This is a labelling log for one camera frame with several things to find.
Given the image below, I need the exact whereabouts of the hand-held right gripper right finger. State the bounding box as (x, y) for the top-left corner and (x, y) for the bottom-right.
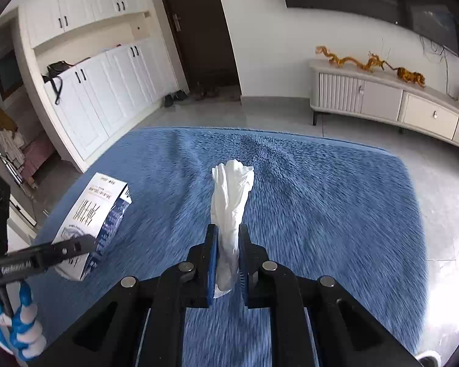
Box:
(238, 224), (422, 367)

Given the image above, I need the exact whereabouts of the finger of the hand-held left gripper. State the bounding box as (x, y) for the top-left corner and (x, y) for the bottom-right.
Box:
(41, 234), (99, 270)

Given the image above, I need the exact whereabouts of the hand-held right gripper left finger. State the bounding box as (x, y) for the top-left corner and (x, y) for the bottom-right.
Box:
(34, 224), (219, 367)

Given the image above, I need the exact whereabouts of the dark blue white carton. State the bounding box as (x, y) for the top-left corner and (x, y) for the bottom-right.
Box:
(53, 172), (133, 282)

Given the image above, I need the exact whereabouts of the white tissue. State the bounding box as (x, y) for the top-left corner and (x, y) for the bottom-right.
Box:
(210, 158), (255, 299)

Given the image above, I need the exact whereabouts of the person's left hand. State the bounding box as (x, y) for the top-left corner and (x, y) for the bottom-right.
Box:
(0, 278), (47, 362)

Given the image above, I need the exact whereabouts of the pile of white cloths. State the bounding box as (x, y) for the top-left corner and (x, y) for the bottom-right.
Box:
(0, 128), (26, 169)

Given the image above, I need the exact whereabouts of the pink cloth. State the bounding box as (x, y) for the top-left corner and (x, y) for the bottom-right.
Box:
(22, 133), (57, 177)

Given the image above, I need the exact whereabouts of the blue shaggy rug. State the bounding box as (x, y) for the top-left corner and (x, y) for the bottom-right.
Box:
(20, 126), (431, 367)

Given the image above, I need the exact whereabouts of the dark framed screen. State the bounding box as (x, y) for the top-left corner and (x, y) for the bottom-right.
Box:
(0, 47), (24, 99)

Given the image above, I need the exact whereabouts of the black bag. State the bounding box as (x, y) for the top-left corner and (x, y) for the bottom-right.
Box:
(42, 60), (72, 105)

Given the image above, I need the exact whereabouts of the white lower cabinet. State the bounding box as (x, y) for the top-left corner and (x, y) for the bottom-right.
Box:
(41, 37), (180, 173)

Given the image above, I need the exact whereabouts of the white round container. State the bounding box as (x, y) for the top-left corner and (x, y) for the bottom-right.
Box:
(418, 351), (443, 367)

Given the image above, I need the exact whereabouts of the white television stand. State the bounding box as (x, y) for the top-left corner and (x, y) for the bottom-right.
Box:
(308, 59), (459, 162)

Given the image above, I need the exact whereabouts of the large gold dragon figurine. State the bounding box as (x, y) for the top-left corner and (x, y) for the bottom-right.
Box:
(315, 45), (365, 69)

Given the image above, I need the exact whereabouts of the dark brown door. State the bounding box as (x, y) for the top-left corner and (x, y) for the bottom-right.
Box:
(155, 0), (242, 93)

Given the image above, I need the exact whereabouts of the small gold dragon figurine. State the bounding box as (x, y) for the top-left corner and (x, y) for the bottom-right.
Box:
(357, 51), (393, 73)

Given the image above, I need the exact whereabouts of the gold tiger figurine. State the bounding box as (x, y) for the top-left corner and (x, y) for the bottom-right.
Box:
(395, 66), (426, 88)

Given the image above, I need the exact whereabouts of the thin black cable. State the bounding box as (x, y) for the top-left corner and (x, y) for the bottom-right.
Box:
(420, 34), (459, 101)

